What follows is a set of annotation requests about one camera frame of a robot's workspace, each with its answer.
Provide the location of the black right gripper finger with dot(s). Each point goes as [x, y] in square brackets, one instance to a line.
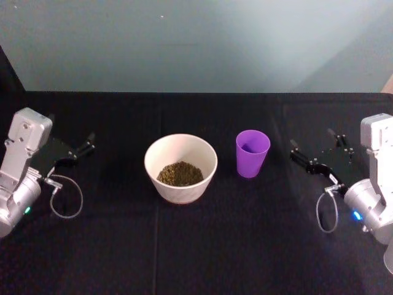
[341, 139]
[302, 158]

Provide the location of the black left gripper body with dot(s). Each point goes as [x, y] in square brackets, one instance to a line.
[52, 153]

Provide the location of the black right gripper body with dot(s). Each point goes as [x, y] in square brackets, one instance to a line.
[340, 166]

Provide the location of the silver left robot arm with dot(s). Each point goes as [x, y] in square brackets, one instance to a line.
[21, 153]

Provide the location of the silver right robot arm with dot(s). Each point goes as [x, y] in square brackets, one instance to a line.
[376, 184]

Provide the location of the purple plastic cup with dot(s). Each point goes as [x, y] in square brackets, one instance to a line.
[249, 164]

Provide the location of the black side panel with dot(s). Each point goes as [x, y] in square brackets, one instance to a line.
[7, 77]

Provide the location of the pale tan object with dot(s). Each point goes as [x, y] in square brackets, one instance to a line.
[388, 86]

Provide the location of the green-brown beans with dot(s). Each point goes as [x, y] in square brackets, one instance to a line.
[180, 173]

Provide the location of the white round bowl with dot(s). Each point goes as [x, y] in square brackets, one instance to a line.
[184, 193]

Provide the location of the black table cloth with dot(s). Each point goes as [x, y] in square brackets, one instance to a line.
[196, 246]

